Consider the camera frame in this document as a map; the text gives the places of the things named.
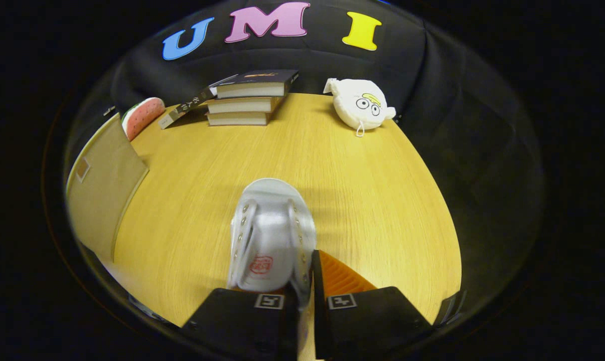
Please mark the dark book with cream pages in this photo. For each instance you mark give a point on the dark book with cream pages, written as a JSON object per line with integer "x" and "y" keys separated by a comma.
{"x": 237, "y": 119}
{"x": 237, "y": 105}

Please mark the watermelon slice toy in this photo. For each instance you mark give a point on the watermelon slice toy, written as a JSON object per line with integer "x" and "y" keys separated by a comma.
{"x": 144, "y": 115}

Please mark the white canvas shoe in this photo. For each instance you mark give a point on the white canvas shoe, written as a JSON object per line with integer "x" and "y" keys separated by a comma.
{"x": 272, "y": 235}

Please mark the white and black paperback book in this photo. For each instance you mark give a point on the white and black paperback book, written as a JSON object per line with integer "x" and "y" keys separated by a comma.
{"x": 182, "y": 111}

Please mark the white plush pouch with eyes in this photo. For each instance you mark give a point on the white plush pouch with eyes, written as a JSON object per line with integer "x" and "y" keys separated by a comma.
{"x": 357, "y": 108}

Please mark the beige fabric storage box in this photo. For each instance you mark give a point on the beige fabric storage box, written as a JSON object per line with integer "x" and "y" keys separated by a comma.
{"x": 102, "y": 190}

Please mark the black hardcover book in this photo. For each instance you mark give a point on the black hardcover book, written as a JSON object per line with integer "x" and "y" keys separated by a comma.
{"x": 257, "y": 77}

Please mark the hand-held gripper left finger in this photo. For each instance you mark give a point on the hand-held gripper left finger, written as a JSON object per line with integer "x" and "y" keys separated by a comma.
{"x": 232, "y": 321}

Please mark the silver clip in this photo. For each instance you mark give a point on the silver clip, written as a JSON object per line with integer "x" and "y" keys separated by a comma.
{"x": 109, "y": 110}

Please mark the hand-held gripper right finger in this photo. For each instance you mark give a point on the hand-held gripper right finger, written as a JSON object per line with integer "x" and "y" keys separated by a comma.
{"x": 319, "y": 321}

